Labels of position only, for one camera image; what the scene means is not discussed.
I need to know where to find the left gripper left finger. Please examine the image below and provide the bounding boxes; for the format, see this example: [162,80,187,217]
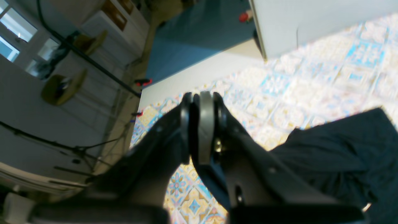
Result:
[28,92,196,224]

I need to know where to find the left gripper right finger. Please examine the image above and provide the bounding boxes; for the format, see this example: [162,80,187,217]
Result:
[198,91,368,224]

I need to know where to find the black t-shirt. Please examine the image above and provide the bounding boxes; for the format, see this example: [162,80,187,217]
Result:
[270,108,398,224]

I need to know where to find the tripod stand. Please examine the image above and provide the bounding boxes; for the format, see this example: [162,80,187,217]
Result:
[0,0,128,182]

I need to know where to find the wooden round stool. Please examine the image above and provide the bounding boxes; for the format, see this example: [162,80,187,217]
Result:
[41,69,88,106]

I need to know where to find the patterned colourful tablecloth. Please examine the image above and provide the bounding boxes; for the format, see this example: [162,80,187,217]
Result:
[127,16,398,224]

